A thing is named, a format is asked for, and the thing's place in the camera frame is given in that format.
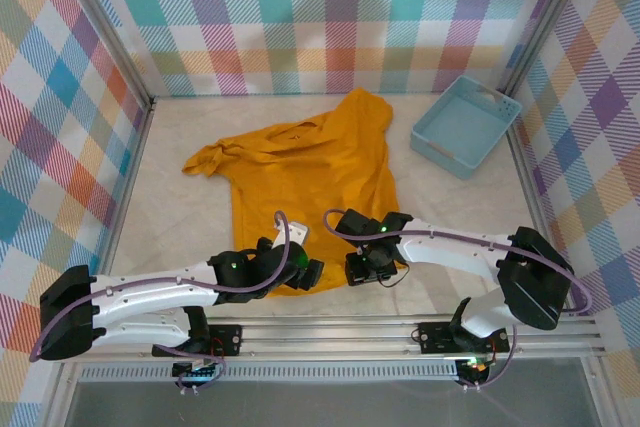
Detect yellow printed t-shirt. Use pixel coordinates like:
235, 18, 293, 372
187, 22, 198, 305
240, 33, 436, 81
180, 88, 401, 301

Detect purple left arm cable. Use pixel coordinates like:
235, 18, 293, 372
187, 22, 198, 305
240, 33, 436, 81
28, 209, 294, 393

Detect green controller circuit board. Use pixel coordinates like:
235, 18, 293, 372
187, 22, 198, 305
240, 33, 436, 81
457, 357, 489, 378
172, 360, 221, 381

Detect light blue plastic basket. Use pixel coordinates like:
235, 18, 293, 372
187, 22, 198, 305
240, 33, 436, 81
409, 75, 524, 181

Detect aluminium table side rail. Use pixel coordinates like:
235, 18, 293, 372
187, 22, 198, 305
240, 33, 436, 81
497, 94, 574, 318
85, 96, 157, 321

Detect aluminium mounting rail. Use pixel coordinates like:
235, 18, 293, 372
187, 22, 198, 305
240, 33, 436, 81
54, 315, 609, 363

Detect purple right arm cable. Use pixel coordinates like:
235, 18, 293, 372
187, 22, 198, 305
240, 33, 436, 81
323, 209, 594, 391

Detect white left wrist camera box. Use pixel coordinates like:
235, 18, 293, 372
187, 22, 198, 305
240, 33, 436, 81
272, 220, 311, 249

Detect aluminium frame post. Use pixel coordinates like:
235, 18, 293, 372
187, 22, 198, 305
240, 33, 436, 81
497, 0, 601, 101
47, 0, 157, 116

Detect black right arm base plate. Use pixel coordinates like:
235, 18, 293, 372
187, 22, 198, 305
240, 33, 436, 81
417, 320, 510, 354

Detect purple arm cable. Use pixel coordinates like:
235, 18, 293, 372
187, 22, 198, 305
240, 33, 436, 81
323, 209, 594, 391
28, 209, 294, 393

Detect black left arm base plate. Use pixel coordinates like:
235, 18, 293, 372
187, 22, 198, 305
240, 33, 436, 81
152, 324, 243, 358

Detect aluminium frame leg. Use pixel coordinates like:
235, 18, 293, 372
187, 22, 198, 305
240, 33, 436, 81
582, 354, 619, 427
43, 361, 84, 427

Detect grey slotted cable duct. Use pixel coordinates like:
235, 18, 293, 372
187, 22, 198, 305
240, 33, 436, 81
79, 365, 459, 382

